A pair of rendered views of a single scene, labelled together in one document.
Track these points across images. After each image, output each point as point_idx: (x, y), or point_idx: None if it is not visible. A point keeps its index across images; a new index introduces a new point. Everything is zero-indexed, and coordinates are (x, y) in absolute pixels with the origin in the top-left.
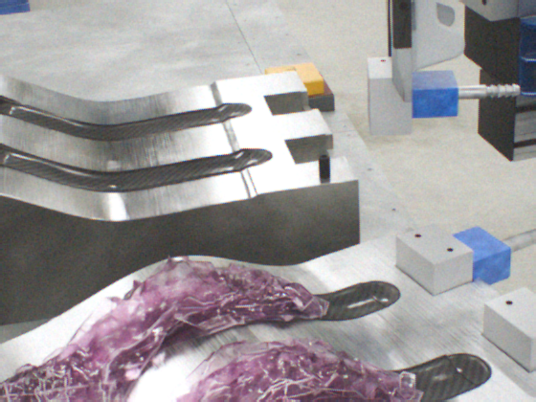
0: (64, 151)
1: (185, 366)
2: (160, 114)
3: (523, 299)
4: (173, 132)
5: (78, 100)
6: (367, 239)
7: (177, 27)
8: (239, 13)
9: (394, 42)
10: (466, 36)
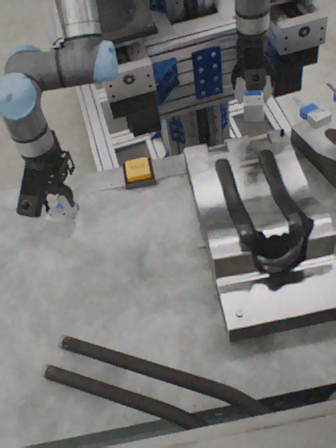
0: (264, 207)
1: None
2: (217, 188)
3: None
4: (237, 181)
5: (205, 216)
6: None
7: (17, 233)
8: (8, 206)
9: (273, 86)
10: (114, 112)
